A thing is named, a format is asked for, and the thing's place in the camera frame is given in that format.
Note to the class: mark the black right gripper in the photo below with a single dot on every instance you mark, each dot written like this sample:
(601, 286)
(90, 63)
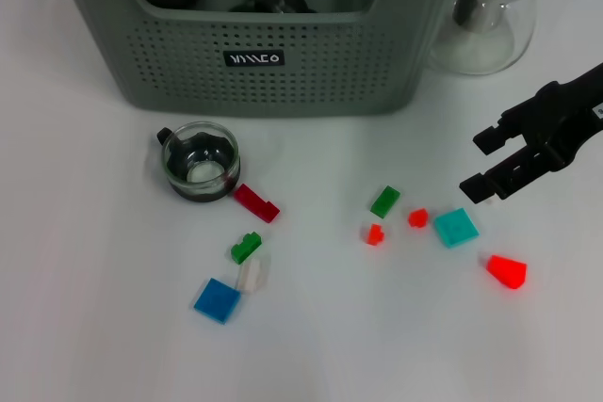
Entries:
(560, 124)

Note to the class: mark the small orange-red toy block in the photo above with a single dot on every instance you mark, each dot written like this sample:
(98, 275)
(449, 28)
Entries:
(375, 235)
(417, 217)

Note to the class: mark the green rectangular toy block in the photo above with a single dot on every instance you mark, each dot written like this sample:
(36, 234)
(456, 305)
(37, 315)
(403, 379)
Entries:
(385, 202)

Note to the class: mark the orange-red wedge toy block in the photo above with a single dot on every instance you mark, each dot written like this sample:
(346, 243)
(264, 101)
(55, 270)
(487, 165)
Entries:
(506, 271)

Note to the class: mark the grey-green perforated storage basket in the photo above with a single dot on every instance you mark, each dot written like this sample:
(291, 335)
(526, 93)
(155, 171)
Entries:
(306, 82)

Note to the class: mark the dark red toy block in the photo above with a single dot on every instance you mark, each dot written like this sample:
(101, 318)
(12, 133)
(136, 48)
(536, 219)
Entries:
(256, 204)

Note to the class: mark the green notched toy block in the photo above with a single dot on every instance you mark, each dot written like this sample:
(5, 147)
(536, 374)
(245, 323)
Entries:
(245, 249)

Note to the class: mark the teal square toy plate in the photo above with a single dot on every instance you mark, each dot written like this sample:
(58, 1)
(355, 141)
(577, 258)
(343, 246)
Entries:
(456, 228)

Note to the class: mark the glass carafe black lid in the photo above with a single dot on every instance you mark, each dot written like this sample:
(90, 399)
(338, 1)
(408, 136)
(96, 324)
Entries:
(480, 44)

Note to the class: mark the blue square toy plate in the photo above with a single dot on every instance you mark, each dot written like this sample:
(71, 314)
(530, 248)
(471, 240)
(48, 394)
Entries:
(216, 300)

